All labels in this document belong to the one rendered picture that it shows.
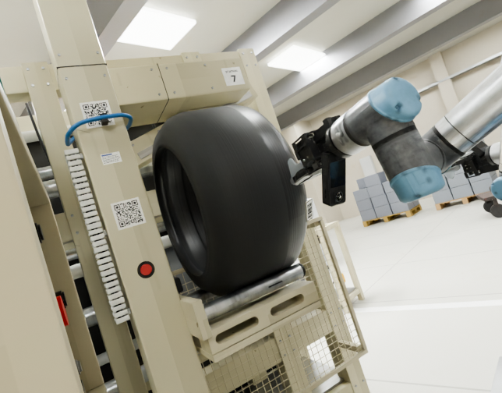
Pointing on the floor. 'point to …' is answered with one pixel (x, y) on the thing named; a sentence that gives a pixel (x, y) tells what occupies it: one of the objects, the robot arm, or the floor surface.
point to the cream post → (58, 55)
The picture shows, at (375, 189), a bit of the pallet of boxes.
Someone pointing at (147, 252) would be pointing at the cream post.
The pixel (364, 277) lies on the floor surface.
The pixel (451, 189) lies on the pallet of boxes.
